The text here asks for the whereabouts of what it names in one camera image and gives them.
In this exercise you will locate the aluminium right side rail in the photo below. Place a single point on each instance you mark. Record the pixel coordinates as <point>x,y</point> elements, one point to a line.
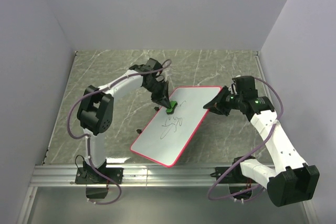
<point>262,76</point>

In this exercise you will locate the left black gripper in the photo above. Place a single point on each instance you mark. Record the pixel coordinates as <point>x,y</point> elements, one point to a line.
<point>163,99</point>

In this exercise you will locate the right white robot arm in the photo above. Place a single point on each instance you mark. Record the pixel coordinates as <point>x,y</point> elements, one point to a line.
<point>274,165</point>

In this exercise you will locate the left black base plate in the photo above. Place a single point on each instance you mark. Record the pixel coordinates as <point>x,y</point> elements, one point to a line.
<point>86,176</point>

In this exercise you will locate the red-framed whiteboard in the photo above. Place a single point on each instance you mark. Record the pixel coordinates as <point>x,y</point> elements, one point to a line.
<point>166,136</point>

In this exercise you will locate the aluminium rail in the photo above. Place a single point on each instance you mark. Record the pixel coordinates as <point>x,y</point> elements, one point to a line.
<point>262,76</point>
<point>132,175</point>

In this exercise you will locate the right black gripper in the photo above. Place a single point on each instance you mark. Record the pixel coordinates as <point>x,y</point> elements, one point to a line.
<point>216,104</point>

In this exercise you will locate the aluminium front rail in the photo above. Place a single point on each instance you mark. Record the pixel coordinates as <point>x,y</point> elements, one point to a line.
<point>132,175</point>

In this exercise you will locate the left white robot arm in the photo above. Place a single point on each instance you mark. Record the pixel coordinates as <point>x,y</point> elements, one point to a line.
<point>95,112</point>

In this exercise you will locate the green whiteboard eraser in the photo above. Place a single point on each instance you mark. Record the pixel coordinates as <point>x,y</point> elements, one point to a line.
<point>172,108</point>

